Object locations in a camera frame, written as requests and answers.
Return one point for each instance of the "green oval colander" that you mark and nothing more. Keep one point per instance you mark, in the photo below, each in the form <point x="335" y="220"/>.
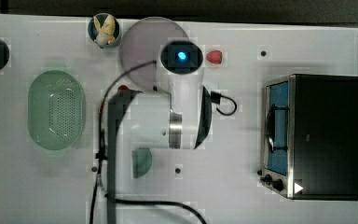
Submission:
<point x="56" y="110"/>

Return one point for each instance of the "blue bowl with banana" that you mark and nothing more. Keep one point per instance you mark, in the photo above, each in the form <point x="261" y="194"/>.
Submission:
<point x="104" y="30"/>

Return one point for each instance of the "red toy strawberry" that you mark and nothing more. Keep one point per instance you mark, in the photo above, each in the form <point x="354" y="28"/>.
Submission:
<point x="123" y="88"/>

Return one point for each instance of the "silver toaster oven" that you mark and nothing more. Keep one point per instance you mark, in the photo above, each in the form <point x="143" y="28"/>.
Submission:
<point x="310" y="137"/>

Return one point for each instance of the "lilac round plate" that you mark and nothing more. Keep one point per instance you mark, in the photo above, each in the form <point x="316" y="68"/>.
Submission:
<point x="142" y="43"/>

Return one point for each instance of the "orange slice toy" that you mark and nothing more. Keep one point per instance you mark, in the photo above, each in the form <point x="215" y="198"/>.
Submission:
<point x="100" y="109"/>

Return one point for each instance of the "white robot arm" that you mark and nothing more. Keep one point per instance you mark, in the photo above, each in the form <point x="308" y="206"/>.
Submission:
<point x="173" y="110"/>

